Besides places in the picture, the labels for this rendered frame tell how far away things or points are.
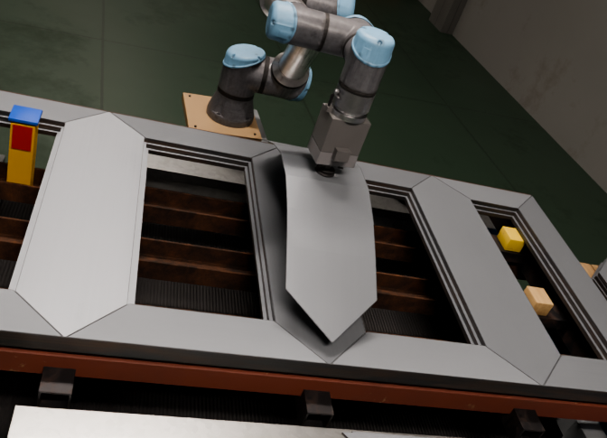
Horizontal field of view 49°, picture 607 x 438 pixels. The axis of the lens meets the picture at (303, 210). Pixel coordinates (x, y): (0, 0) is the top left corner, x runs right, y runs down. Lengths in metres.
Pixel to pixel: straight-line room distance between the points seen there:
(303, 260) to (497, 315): 0.49
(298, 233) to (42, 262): 0.46
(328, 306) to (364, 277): 0.10
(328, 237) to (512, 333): 0.47
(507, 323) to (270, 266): 0.53
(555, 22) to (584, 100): 0.75
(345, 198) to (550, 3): 4.46
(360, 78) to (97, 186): 0.59
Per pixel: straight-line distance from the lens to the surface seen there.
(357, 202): 1.33
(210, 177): 1.86
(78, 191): 1.42
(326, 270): 1.23
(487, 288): 1.57
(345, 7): 1.69
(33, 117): 1.56
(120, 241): 1.31
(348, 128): 1.29
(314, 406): 1.23
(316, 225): 1.26
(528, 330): 1.53
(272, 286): 1.30
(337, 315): 1.21
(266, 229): 1.44
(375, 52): 1.22
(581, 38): 5.28
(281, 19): 1.29
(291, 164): 1.35
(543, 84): 5.47
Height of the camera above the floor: 1.68
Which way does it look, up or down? 33 degrees down
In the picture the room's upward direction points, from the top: 21 degrees clockwise
